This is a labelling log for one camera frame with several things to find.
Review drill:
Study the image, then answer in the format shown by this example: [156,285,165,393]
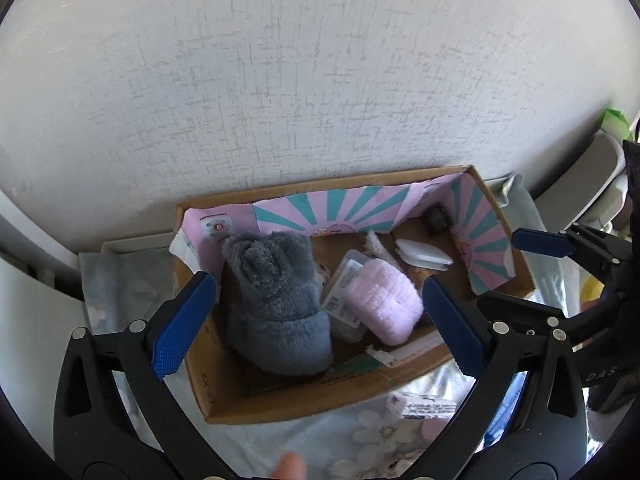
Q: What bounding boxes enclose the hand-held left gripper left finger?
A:
[52,271,236,480]

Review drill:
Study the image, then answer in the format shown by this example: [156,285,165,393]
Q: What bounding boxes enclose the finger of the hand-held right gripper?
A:
[477,291,608,346]
[512,225,621,266]

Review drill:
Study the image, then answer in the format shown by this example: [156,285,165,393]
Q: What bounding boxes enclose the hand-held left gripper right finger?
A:
[400,276,587,480]

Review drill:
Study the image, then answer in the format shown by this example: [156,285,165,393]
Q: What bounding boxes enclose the pink fluffy towel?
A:
[346,259,425,346]

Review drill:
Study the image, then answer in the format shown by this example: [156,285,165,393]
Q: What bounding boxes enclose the white plastic box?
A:
[394,239,453,271]

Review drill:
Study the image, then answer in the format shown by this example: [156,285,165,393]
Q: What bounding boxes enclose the grey fluffy slipper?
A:
[221,230,335,377]

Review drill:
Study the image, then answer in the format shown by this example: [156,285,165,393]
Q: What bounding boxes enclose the small black object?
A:
[425,205,451,235]

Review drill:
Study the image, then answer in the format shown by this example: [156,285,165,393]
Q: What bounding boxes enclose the clear plastic case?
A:
[320,249,376,343]

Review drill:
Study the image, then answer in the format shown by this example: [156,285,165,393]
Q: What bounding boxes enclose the pink teal striped cardboard box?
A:
[170,164,538,426]

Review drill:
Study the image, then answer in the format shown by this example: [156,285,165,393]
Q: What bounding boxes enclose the person's left hand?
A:
[270,452,307,480]

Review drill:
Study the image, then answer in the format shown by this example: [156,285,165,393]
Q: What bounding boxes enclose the clear labelled plastic bag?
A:
[387,375,476,422]

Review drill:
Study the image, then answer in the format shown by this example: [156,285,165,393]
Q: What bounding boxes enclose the grey cushion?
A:
[532,132,631,226]

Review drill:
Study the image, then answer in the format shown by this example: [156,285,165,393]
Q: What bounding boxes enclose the green tissue packet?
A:
[600,107,632,138]

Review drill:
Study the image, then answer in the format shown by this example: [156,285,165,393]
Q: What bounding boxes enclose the light blue floral tablecloth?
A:
[77,175,581,480]

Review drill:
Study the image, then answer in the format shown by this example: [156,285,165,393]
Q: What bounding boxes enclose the grey door frame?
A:
[0,195,81,303]

